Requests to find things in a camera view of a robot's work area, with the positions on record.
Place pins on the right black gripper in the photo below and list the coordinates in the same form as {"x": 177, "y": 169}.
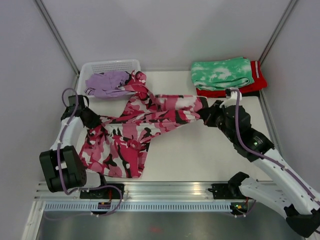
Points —
{"x": 209, "y": 113}

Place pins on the pink camouflage trousers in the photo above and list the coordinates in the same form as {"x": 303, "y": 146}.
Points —
{"x": 118, "y": 146}

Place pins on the aluminium frame post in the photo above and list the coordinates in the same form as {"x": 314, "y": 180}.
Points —
{"x": 278, "y": 29}
{"x": 57, "y": 36}

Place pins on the green tie-dye folded trousers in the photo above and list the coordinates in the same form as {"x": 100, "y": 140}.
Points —
{"x": 220, "y": 75}

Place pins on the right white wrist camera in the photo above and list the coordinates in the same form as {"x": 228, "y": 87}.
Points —
{"x": 233, "y": 97}

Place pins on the left aluminium frame post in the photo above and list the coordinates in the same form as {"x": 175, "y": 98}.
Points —
{"x": 57, "y": 36}

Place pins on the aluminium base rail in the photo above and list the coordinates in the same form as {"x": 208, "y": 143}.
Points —
{"x": 177, "y": 190}

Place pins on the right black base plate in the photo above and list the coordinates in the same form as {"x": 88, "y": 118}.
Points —
{"x": 220, "y": 191}

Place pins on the right aluminium frame post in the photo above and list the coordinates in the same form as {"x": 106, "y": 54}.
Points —
{"x": 278, "y": 29}

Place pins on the white slotted cable duct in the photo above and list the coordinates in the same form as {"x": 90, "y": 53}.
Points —
{"x": 135, "y": 206}

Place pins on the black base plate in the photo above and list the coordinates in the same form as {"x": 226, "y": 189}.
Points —
{"x": 108, "y": 193}
{"x": 220, "y": 191}

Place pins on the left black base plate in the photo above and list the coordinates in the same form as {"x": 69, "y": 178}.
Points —
{"x": 108, "y": 193}

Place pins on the white plastic basket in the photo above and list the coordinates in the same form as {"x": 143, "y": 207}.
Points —
{"x": 97, "y": 67}

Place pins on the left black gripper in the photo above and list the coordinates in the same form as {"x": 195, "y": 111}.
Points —
{"x": 95, "y": 121}

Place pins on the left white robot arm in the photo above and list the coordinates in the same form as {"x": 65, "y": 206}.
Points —
{"x": 61, "y": 161}

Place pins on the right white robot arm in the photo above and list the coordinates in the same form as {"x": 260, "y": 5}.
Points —
{"x": 295, "y": 201}

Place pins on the lilac trousers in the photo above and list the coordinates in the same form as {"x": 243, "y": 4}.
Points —
{"x": 107, "y": 85}

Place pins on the red folded trousers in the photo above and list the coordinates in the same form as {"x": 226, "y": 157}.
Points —
{"x": 259, "y": 84}

